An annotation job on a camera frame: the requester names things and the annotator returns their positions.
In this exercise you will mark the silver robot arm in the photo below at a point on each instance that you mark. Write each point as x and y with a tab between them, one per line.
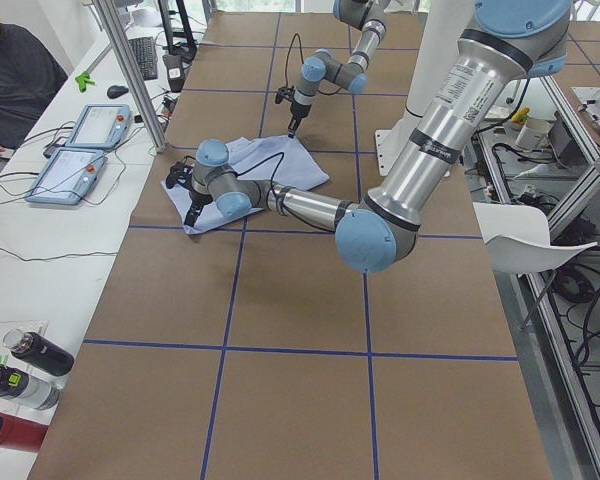
470	51
369	17

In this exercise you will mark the light blue striped shirt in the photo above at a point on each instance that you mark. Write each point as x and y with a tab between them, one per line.
279	157

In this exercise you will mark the white curved chair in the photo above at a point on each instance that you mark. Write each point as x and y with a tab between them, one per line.
517	238

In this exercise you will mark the aluminium frame post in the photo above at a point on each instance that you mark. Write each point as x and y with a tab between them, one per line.
118	40

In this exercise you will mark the black computer mouse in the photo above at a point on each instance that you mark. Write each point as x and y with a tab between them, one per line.
116	91

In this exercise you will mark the teach pendant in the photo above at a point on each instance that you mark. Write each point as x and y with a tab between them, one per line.
100	126
67	177

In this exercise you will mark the lower teach pendant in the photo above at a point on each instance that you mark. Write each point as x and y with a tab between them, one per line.
67	177

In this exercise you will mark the upper teach pendant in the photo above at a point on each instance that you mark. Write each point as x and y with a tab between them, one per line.
100	126

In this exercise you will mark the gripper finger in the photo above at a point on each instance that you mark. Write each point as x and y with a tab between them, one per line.
190	218
291	132

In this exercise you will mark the green plastic clip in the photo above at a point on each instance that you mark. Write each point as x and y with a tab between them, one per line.
83	81

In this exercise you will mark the seated person in black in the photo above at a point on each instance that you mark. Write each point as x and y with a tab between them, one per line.
30	78

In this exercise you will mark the white cup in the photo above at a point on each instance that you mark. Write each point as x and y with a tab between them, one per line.
533	134

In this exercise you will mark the black water bottle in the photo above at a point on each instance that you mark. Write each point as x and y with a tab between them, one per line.
34	349

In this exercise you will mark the red cylinder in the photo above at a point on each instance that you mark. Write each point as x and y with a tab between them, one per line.
21	434

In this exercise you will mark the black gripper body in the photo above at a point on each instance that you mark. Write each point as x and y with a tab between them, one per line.
297	112
198	198

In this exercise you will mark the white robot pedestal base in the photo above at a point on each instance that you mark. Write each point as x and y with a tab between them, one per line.
415	100

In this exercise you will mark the grey bottle green cap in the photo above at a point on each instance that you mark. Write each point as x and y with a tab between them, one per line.
27	390

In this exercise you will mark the black computer keyboard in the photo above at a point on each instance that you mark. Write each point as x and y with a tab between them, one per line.
144	52

